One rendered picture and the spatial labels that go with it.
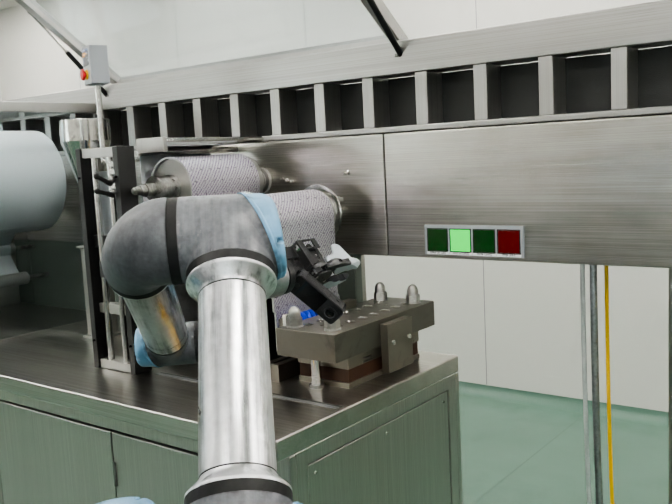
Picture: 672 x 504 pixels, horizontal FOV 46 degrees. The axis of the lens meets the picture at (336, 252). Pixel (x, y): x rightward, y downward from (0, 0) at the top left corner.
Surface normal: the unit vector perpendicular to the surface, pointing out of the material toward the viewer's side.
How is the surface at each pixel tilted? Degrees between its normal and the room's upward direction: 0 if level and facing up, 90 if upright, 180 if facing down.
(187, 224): 62
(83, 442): 90
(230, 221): 48
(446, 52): 90
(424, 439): 90
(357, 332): 90
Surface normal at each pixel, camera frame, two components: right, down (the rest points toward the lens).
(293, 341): -0.61, 0.13
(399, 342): 0.79, 0.04
